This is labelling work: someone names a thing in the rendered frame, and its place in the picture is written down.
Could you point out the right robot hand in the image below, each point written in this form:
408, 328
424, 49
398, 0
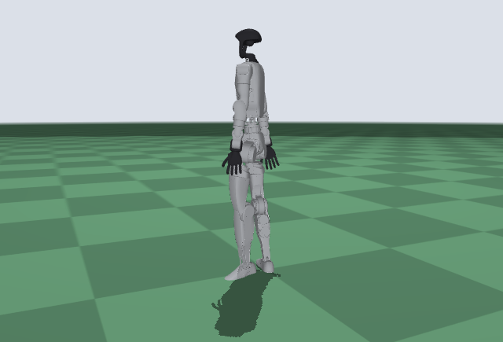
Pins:
270, 153

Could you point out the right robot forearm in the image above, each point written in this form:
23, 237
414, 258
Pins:
263, 123

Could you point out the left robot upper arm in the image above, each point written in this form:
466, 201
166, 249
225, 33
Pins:
244, 73

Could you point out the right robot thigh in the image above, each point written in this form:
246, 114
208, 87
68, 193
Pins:
256, 183

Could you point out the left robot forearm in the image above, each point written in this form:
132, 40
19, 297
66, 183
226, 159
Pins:
239, 119

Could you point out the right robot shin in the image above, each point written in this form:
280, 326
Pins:
262, 226

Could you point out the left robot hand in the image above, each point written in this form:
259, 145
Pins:
233, 158

